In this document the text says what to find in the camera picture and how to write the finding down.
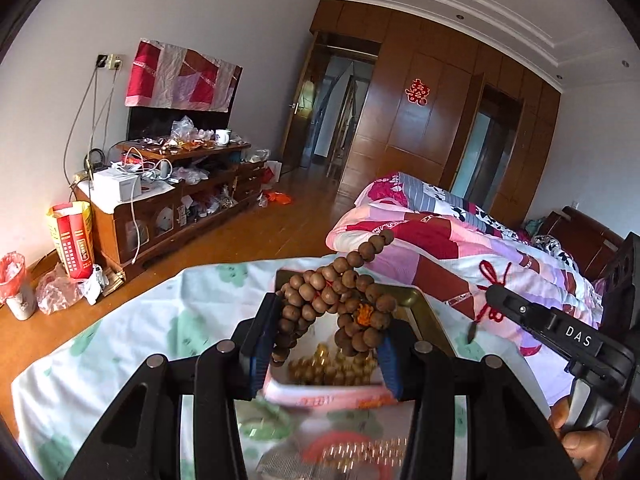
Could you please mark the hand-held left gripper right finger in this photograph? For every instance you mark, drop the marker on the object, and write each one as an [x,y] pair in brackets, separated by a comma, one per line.
[392,367]

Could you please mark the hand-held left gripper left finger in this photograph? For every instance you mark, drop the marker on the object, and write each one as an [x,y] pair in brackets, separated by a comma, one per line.
[260,360]

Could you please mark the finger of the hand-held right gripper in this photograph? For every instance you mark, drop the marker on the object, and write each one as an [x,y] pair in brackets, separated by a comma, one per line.
[545,321]

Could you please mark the pink tin box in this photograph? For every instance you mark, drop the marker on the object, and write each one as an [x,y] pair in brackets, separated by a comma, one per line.
[320,401]

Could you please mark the person's right hand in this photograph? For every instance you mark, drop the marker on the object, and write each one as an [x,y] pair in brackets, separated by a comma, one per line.
[585,452]

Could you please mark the dark wooden headboard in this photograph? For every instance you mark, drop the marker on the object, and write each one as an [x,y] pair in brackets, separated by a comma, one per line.
[585,235]

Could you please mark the black white pillow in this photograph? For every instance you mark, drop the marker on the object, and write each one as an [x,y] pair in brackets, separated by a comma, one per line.
[550,246]

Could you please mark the white green-print cloth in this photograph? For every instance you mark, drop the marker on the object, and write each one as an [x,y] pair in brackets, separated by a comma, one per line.
[150,360]

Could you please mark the pink patchwork quilt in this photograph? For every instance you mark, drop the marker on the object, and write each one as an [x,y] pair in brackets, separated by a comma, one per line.
[450,240]

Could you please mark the orange plastic bag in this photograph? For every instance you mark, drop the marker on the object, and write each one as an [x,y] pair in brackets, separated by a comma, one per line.
[277,198]

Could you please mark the stack of papers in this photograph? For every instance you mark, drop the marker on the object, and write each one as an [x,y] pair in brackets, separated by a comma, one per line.
[114,280]

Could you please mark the wooden television cabinet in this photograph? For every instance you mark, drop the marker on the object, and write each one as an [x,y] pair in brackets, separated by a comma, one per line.
[150,225]

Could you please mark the white red shopping bag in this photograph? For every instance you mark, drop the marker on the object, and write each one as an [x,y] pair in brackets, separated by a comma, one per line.
[272,171]

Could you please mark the clear plastic bag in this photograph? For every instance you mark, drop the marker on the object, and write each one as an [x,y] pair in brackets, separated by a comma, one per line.
[57,295]

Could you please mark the brown wooden wardrobe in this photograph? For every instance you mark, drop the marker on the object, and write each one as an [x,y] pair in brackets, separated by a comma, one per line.
[425,135]

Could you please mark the yellow red sack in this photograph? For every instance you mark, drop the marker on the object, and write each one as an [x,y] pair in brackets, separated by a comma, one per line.
[72,240]

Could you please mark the white box device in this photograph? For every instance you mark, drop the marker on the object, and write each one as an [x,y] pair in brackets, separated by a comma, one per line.
[115,187]

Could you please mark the white mug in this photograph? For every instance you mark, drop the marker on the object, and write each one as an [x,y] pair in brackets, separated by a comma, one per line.
[222,136]

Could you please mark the bin with pink bag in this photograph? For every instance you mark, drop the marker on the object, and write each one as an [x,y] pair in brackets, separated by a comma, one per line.
[17,290]

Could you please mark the brown wooden door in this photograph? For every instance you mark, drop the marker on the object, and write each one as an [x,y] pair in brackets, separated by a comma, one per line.
[299,110]

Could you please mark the black television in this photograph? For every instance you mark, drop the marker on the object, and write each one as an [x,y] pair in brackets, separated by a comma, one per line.
[150,122]

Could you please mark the red paper decoration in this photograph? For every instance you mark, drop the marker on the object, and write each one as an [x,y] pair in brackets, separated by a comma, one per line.
[417,91]

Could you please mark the red patchwork cover cloth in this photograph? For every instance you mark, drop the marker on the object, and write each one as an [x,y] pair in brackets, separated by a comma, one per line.
[180,75]

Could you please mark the wall socket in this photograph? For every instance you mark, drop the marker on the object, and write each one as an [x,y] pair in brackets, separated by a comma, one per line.
[110,61]

